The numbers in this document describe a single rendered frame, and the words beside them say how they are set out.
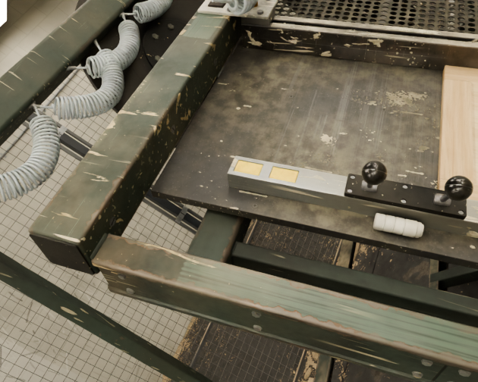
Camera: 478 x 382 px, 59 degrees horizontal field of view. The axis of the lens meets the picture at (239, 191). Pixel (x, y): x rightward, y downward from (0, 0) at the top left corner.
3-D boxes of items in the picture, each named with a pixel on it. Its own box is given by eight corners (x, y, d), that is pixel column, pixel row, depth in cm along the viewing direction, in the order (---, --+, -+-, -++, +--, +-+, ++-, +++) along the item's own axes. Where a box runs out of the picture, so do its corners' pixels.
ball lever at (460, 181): (450, 214, 72) (474, 201, 60) (426, 210, 73) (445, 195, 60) (453, 193, 73) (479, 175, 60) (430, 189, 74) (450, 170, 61)
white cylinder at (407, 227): (372, 232, 75) (419, 242, 73) (375, 222, 73) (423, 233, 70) (373, 219, 77) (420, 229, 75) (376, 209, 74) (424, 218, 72)
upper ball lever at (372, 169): (377, 200, 75) (386, 184, 63) (355, 195, 76) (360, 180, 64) (381, 180, 76) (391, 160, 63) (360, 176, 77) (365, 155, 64)
